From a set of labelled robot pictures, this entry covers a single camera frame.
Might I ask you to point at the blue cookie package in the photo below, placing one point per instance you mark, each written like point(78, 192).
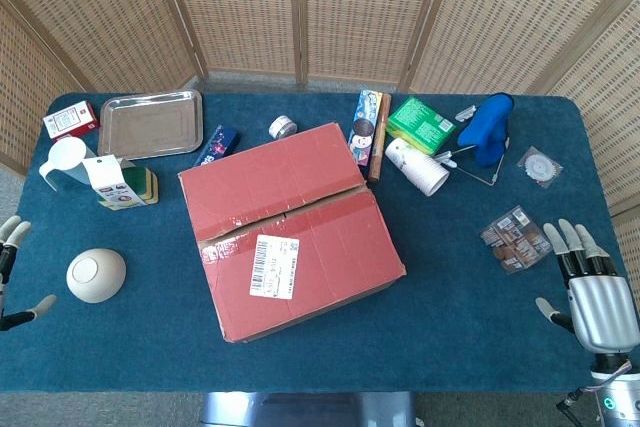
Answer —
point(364, 127)

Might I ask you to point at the small silver tape roll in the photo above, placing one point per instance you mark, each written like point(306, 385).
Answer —
point(281, 127)

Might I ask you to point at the white plastic clip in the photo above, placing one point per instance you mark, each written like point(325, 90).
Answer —
point(449, 162)

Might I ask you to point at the brown snack packet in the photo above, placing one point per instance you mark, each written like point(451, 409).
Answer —
point(515, 239)

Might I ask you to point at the yellow green sponge pack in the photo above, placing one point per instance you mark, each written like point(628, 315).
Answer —
point(112, 182)

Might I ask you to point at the large cardboard shipping box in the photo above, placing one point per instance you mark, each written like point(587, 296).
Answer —
point(310, 182)

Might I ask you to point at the green tissue pack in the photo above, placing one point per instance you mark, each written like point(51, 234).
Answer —
point(420, 122)

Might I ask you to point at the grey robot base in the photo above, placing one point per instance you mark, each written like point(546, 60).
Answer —
point(310, 409)

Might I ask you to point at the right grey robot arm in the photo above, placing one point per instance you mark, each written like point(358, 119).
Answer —
point(620, 399)

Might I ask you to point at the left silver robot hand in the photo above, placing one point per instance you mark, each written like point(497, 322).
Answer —
point(12, 234)

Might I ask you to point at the blue felt table cover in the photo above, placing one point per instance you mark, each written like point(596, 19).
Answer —
point(450, 322)

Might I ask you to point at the rectangular stainless steel tray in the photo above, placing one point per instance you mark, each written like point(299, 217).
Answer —
point(150, 124)

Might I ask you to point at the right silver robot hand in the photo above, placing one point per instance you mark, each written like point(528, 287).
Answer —
point(602, 312)

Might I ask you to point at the beige upturned bowl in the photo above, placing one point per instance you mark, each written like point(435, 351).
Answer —
point(95, 274)

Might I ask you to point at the stack of white paper cups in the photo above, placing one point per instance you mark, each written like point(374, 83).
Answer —
point(417, 164)

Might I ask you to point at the bamboo folding screen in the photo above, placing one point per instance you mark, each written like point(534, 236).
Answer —
point(250, 7)

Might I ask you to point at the brown wooden stick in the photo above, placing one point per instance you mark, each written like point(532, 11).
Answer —
point(381, 142)

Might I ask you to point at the round disc in clear bag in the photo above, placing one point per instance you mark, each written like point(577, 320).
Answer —
point(539, 167)

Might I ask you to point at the small red white carton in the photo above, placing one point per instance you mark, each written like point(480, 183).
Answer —
point(70, 119)

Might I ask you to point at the dark blue toothpaste box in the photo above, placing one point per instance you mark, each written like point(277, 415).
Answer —
point(217, 144)

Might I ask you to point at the small silver white clip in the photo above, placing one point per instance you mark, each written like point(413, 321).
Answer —
point(467, 113)

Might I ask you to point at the blue oven mitt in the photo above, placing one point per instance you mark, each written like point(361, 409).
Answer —
point(487, 127)

